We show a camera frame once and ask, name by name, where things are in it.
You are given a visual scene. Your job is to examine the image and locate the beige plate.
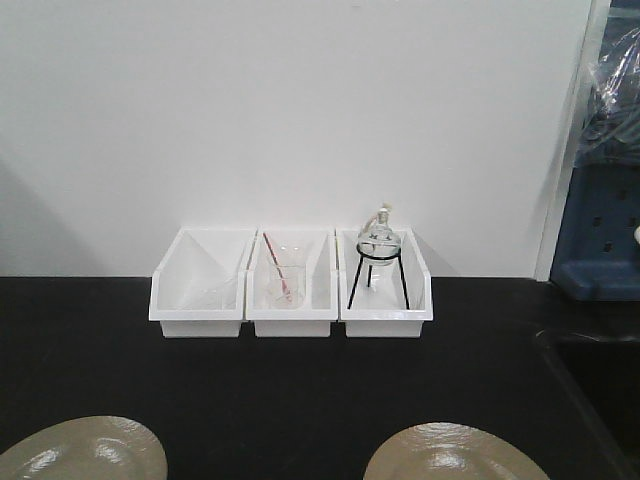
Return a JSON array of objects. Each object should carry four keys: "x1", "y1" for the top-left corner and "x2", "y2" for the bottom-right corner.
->
[
  {"x1": 1, "y1": 415, "x2": 168, "y2": 479},
  {"x1": 364, "y1": 422, "x2": 548, "y2": 479}
]

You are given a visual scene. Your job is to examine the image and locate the glass beaker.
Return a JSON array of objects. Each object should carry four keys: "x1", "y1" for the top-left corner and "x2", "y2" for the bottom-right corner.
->
[{"x1": 267, "y1": 243, "x2": 306, "y2": 309}]

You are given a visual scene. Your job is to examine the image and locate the black tripod stand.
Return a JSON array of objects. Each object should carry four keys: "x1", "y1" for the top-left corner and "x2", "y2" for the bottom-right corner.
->
[{"x1": 347, "y1": 244, "x2": 410, "y2": 310}]

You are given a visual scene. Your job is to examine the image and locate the white bin middle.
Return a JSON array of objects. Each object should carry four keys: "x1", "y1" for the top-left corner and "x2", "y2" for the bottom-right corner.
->
[{"x1": 245, "y1": 227, "x2": 339, "y2": 337}]

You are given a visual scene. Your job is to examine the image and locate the white bin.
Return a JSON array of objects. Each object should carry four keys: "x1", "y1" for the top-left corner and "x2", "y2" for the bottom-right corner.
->
[
  {"x1": 336, "y1": 227, "x2": 434, "y2": 338},
  {"x1": 245, "y1": 227, "x2": 339, "y2": 337},
  {"x1": 149, "y1": 227, "x2": 256, "y2": 338}
]

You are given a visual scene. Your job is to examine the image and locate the glass alcohol lamp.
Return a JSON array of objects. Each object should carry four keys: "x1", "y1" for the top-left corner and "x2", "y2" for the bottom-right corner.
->
[{"x1": 357, "y1": 204, "x2": 401, "y2": 266}]

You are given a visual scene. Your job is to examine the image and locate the red glass stirring rod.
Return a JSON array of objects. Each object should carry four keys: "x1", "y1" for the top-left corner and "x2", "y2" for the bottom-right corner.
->
[{"x1": 263, "y1": 232, "x2": 292, "y2": 304}]

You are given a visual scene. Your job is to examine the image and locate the white bin right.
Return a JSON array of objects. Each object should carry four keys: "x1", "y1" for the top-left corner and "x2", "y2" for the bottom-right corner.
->
[{"x1": 336, "y1": 227, "x2": 434, "y2": 338}]

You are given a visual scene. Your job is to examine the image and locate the white bin left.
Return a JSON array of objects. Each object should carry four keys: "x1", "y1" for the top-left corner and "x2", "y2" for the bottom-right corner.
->
[{"x1": 149, "y1": 227, "x2": 256, "y2": 338}]

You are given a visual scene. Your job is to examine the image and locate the blue-grey drying pegboard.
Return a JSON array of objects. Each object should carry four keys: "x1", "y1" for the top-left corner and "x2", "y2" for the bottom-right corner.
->
[{"x1": 550, "y1": 0, "x2": 640, "y2": 303}]

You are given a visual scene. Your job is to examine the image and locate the black lab sink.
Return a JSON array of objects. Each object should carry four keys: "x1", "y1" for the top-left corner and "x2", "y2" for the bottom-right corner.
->
[{"x1": 534, "y1": 329, "x2": 639, "y2": 479}]

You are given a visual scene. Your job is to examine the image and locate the plastic bag of pegs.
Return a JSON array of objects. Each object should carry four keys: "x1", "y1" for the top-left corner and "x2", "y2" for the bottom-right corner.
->
[{"x1": 574, "y1": 26, "x2": 639, "y2": 168}]

